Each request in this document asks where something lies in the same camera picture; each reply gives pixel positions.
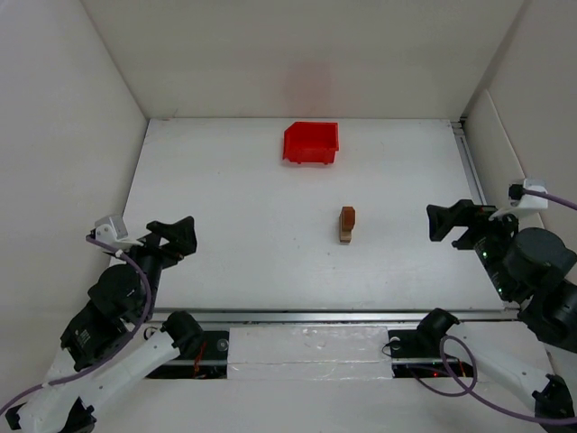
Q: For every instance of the reddish brown house block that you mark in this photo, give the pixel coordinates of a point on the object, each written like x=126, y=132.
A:
x=347, y=218

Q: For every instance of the aluminium right rail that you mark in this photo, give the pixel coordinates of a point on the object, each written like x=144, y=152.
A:
x=467, y=280

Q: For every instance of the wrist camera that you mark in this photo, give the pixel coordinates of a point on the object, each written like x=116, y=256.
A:
x=525, y=198
x=111, y=235

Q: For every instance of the aluminium front rail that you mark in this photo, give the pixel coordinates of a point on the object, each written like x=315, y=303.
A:
x=254, y=316

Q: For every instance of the red plastic bin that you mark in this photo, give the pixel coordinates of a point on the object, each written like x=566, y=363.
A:
x=311, y=142

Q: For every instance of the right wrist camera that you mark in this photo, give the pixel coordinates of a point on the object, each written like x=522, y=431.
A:
x=525, y=198

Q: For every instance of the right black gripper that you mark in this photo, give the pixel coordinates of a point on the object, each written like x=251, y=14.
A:
x=471, y=225

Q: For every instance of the tan short wood block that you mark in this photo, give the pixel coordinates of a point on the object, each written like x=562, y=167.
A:
x=345, y=235

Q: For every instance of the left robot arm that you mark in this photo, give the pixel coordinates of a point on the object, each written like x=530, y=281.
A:
x=84, y=377

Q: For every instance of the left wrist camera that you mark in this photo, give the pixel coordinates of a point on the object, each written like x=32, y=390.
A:
x=111, y=235

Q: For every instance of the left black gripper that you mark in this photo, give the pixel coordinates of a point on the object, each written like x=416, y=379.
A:
x=159, y=246

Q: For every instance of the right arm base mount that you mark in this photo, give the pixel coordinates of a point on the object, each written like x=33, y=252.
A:
x=410, y=358

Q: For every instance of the aluminium rail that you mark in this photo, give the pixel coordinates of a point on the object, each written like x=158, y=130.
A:
x=467, y=280
x=254, y=316

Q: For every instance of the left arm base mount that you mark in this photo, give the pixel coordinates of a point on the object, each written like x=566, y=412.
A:
x=208, y=363

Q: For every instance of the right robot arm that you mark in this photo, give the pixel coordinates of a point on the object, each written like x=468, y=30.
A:
x=550, y=314

